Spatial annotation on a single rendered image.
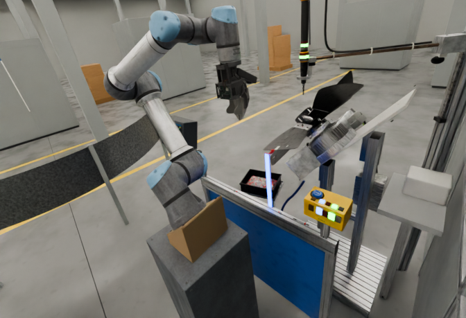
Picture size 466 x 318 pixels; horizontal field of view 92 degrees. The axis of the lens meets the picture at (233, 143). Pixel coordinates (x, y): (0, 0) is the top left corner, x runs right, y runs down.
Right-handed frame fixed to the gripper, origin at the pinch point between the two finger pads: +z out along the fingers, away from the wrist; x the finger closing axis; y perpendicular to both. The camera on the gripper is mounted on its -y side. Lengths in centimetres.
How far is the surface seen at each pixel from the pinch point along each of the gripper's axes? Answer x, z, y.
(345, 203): 35, 36, -15
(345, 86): 21, 1, -50
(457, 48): 55, -10, -82
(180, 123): -60, 18, -11
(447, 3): 6, -15, -1269
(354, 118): 18, 29, -82
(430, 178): 59, 46, -64
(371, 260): 43, 136, -77
